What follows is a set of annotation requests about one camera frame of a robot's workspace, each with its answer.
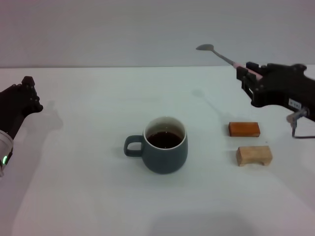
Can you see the grey ceramic mug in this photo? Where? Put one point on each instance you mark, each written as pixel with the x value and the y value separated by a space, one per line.
pixel 165 159

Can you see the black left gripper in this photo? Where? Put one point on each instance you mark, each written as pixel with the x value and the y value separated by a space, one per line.
pixel 13 108

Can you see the dark coffee liquid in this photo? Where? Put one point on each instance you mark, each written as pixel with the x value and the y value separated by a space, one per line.
pixel 163 140

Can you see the light wooden arch block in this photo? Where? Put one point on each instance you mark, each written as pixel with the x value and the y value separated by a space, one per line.
pixel 253 153

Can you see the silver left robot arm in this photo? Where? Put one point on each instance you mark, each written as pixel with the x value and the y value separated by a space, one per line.
pixel 3 147

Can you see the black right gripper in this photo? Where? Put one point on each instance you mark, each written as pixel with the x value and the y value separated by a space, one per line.
pixel 285 86

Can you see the orange brown wooden block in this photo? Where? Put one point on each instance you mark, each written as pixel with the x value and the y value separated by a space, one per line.
pixel 243 129

